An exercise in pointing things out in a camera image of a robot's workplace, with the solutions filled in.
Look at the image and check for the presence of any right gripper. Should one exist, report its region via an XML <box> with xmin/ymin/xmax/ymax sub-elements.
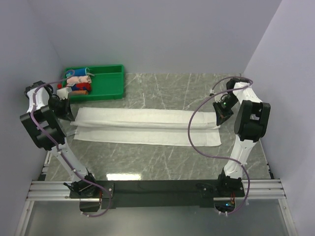
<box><xmin>213</xmin><ymin>93</ymin><xmax>239</xmax><ymax>126</ymax></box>

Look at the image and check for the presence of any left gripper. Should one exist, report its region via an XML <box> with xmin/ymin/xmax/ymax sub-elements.
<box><xmin>48</xmin><ymin>96</ymin><xmax>74</xmax><ymax>122</ymax></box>

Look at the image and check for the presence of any white towel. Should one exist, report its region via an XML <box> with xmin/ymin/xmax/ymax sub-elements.
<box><xmin>71</xmin><ymin>107</ymin><xmax>221</xmax><ymax>147</ymax></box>

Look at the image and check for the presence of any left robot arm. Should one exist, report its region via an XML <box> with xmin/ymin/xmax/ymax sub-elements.
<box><xmin>20</xmin><ymin>81</ymin><xmax>99</xmax><ymax>198</ymax></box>

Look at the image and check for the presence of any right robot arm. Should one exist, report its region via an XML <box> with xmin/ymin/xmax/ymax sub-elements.
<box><xmin>213</xmin><ymin>77</ymin><xmax>271</xmax><ymax>197</ymax></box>

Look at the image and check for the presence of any orange rolled towel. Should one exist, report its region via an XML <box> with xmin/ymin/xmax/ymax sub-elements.
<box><xmin>69</xmin><ymin>90</ymin><xmax>89</xmax><ymax>96</ymax></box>

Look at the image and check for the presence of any pink rolled towel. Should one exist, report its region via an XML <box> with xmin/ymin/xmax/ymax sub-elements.
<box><xmin>66</xmin><ymin>75</ymin><xmax>92</xmax><ymax>84</ymax></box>

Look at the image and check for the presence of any red blue rolled towel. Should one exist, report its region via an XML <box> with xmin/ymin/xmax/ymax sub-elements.
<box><xmin>71</xmin><ymin>83</ymin><xmax>92</xmax><ymax>92</ymax></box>

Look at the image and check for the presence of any green plastic tray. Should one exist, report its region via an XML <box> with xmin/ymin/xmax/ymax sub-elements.
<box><xmin>64</xmin><ymin>64</ymin><xmax>125</xmax><ymax>103</ymax></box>

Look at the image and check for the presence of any black base bar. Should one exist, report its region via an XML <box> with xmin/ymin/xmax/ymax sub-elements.
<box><xmin>69</xmin><ymin>179</ymin><xmax>245</xmax><ymax>209</ymax></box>

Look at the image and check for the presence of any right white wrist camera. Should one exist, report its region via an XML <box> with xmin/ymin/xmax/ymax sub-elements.
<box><xmin>209</xmin><ymin>89</ymin><xmax>224</xmax><ymax>103</ymax></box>

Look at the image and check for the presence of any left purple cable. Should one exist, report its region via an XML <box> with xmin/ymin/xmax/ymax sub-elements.
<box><xmin>31</xmin><ymin>70</ymin><xmax>114</xmax><ymax>218</ymax></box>

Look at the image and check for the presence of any purple cable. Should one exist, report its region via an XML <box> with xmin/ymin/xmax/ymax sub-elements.
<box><xmin>187</xmin><ymin>76</ymin><xmax>254</xmax><ymax>216</ymax></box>
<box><xmin>31</xmin><ymin>70</ymin><xmax>114</xmax><ymax>218</ymax></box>

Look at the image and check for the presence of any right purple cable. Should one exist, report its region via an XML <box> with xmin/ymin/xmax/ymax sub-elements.
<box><xmin>187</xmin><ymin>76</ymin><xmax>254</xmax><ymax>216</ymax></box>

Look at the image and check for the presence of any aluminium rail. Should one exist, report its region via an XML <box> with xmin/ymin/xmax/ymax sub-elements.
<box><xmin>26</xmin><ymin>179</ymin><xmax>286</xmax><ymax>201</ymax></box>

